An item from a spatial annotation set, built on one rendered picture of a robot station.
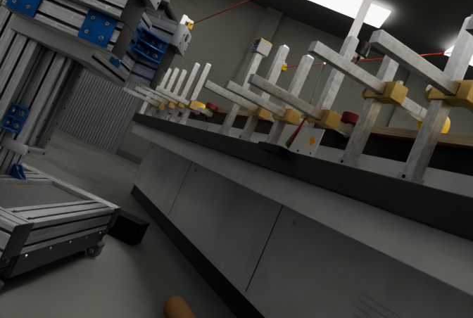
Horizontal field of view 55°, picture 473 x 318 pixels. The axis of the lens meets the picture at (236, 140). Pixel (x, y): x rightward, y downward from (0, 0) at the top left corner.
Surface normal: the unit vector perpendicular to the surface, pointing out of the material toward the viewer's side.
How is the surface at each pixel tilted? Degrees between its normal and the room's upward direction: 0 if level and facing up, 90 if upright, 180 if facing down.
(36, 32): 90
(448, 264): 90
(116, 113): 90
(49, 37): 90
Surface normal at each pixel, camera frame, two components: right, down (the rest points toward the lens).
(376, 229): -0.83, -0.40
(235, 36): -0.04, -0.10
